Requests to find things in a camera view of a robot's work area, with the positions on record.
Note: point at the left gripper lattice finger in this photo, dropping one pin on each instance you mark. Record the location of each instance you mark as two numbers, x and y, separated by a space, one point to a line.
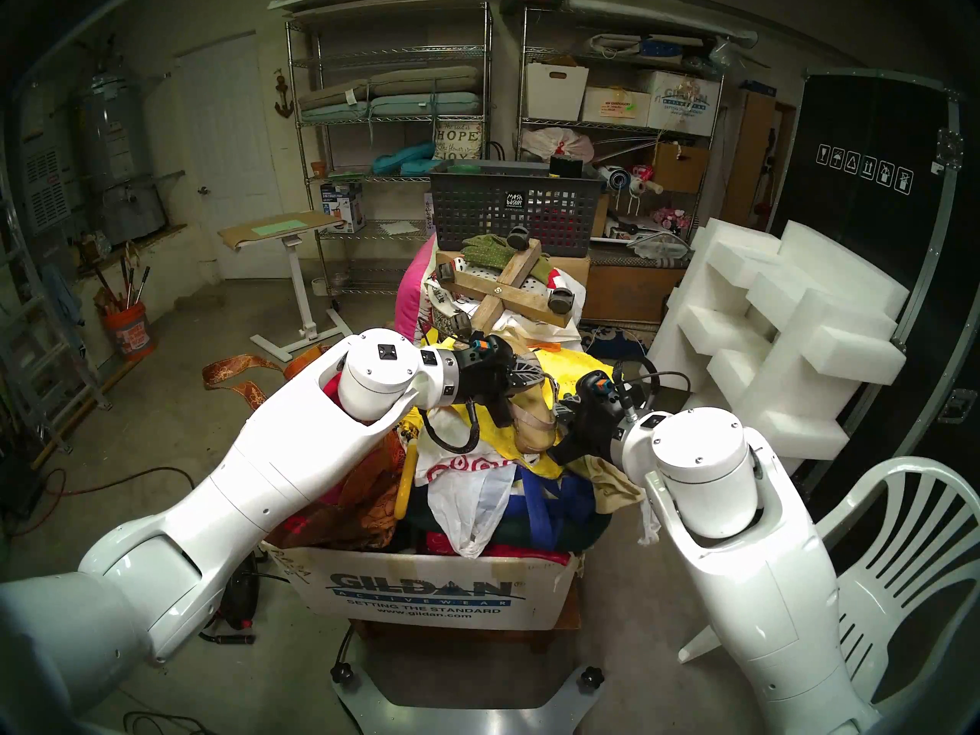
531 385
530 367

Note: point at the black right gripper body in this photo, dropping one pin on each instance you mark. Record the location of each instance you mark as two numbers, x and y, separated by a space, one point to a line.
601 431

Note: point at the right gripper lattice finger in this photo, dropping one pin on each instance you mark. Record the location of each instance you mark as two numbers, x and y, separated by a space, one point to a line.
570 404
563 427

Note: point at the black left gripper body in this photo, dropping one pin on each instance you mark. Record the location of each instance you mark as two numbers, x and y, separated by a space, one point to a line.
490 381

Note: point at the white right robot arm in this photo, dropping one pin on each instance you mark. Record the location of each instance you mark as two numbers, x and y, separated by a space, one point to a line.
766 588

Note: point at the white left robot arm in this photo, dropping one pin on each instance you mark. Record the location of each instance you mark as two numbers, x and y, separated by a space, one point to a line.
230 496

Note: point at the yellow towel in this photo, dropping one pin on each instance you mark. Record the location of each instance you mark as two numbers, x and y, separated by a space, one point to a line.
563 362

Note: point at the wooden cross caster dolly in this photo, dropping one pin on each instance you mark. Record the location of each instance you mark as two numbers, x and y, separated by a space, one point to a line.
536 303

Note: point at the blue white patterned cloth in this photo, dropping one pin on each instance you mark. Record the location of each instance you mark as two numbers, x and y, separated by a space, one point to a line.
605 335

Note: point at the pink white pillow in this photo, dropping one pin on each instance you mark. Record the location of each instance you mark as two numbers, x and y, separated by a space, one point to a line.
413 297

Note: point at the brown wooden chest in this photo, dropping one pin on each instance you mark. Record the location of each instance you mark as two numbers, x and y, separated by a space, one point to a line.
628 289

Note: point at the green knit glove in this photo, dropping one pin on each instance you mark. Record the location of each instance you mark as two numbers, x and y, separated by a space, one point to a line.
490 247

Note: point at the white red-target plastic bag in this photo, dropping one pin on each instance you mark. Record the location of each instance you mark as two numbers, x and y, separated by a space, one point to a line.
467 511

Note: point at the red fabric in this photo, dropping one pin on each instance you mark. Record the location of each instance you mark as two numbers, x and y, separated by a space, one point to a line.
521 551

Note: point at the dark plastic mesh basket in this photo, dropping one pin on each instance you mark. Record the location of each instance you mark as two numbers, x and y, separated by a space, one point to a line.
475 205

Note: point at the black yellow small box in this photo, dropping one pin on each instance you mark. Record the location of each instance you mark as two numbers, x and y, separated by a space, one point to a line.
566 168

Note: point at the pink artificial flowers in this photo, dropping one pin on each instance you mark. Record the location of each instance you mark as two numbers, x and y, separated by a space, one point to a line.
670 219

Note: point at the large Gildan activewear carton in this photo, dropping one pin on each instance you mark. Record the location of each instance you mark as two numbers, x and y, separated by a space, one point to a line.
429 592

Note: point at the white overbed table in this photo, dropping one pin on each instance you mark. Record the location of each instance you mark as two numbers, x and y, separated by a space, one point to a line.
301 282

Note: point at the white foam packing insert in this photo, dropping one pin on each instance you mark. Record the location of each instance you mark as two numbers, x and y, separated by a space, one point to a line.
804 343

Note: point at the pale plastic shelf bag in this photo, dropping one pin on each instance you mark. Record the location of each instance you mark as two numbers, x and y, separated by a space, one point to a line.
553 144

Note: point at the blue white product box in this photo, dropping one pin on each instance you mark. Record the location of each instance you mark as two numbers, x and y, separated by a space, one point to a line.
343 209

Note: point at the teal blue cushion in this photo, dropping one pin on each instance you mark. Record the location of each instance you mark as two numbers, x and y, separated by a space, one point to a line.
402 159

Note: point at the Hope print pillow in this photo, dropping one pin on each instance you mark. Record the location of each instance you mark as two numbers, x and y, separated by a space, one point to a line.
458 138

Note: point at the black star knob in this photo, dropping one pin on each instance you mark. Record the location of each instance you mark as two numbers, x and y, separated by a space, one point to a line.
342 672
591 676

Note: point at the orange patterned ribbon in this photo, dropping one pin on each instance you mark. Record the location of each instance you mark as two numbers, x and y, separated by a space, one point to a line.
230 367

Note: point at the white labelled cardboard box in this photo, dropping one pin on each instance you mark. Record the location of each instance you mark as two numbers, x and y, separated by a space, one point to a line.
612 107

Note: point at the mint seat cushion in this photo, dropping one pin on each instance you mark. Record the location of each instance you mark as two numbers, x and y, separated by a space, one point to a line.
429 103

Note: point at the brown wooden cabinet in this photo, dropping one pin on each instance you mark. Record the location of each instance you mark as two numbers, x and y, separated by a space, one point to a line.
746 159

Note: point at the tan seat cushion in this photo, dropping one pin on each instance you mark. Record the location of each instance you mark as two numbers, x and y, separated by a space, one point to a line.
429 79

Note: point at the small white Gildan box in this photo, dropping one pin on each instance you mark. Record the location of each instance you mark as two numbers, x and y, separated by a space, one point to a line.
685 102

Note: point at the white plastic chair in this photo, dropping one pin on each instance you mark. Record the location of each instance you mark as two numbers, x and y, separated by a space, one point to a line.
911 467

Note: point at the white panel door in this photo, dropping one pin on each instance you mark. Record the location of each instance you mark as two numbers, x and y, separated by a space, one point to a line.
226 136

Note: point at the orange plastic bucket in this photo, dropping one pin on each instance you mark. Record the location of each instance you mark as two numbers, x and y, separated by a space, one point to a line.
130 331

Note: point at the black flight case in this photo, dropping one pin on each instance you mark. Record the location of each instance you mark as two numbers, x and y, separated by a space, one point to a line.
865 129

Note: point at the grey water heater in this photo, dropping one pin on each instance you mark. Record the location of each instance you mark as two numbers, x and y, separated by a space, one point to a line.
115 151

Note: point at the aluminium ladder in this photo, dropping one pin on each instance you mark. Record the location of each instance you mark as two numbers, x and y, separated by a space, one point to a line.
38 343

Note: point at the grey furnace unit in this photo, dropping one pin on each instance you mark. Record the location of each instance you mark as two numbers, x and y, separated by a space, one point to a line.
42 190

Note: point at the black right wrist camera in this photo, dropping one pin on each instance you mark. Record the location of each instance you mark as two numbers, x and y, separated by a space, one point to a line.
597 385

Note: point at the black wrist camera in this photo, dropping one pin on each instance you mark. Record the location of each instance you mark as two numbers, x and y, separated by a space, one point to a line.
597 385
475 351

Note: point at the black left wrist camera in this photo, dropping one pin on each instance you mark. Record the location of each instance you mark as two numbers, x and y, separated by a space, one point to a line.
475 351

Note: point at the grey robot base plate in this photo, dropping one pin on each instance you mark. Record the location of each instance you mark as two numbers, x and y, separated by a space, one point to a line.
467 722

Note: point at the anchor wall decoration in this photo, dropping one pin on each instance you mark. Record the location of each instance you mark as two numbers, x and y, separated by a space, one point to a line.
284 106

